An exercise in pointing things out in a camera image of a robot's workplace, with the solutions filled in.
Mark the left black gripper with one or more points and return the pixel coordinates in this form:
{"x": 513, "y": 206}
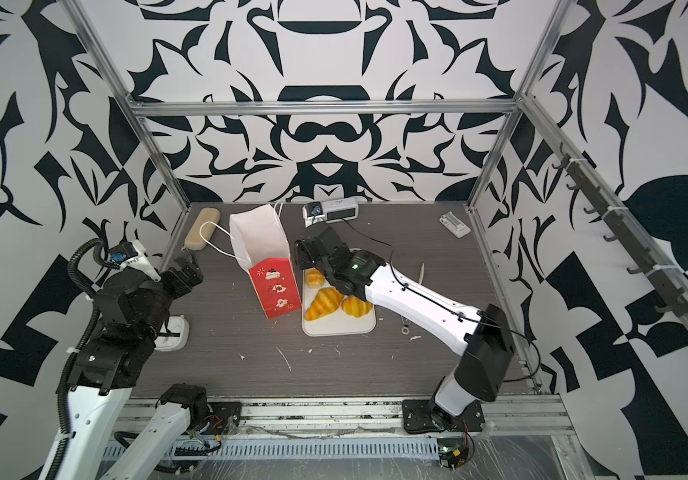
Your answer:
{"x": 188, "y": 270}

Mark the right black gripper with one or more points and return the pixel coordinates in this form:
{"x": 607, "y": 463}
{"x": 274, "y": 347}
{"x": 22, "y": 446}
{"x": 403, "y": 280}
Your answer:
{"x": 304, "y": 252}

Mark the yellow fake croissant bread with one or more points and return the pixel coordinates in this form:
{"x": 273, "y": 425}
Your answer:
{"x": 326, "y": 302}

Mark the pale fake bread roll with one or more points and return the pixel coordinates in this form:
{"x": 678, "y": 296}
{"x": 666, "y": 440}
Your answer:
{"x": 314, "y": 278}

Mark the red white paper bag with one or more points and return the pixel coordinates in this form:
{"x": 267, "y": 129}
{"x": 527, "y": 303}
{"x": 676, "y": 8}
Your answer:
{"x": 262, "y": 250}

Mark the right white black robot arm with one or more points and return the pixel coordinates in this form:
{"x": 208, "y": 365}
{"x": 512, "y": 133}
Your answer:
{"x": 481, "y": 338}

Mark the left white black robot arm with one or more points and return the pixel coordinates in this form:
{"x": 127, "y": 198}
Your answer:
{"x": 95, "y": 384}

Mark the white plastic tray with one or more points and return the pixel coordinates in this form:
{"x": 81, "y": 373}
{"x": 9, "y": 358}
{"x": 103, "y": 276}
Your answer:
{"x": 336, "y": 324}

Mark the white digital alarm clock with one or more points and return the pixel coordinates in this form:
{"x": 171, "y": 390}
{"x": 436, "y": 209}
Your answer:
{"x": 340, "y": 210}

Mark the beige glasses case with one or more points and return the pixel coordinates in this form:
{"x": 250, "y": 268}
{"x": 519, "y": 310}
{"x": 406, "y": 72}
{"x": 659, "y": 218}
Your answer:
{"x": 202, "y": 229}

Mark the small white remote device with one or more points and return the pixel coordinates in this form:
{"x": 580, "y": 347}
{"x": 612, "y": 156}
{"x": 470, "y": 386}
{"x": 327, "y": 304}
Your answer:
{"x": 454, "y": 225}

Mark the small green circuit board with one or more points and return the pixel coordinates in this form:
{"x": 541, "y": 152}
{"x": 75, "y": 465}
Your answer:
{"x": 455, "y": 456}

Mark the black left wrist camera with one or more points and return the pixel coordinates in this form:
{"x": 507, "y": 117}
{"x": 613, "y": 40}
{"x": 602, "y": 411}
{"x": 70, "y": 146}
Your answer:
{"x": 125, "y": 252}

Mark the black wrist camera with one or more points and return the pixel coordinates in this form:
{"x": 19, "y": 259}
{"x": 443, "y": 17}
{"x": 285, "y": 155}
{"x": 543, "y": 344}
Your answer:
{"x": 125, "y": 252}
{"x": 313, "y": 213}

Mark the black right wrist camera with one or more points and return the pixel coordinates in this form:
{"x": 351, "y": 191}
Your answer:
{"x": 313, "y": 213}

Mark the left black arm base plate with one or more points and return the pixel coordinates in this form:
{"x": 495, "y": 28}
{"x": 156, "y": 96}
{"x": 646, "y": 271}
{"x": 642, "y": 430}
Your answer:
{"x": 221, "y": 418}

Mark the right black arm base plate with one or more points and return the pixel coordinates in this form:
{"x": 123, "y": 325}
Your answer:
{"x": 424, "y": 417}

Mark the white perforated cable duct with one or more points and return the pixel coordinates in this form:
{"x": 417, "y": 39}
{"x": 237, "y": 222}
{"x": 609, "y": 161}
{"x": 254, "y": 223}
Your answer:
{"x": 415, "y": 448}

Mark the grey wall hook rack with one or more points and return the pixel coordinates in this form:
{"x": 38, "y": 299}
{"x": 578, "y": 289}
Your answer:
{"x": 603, "y": 205}

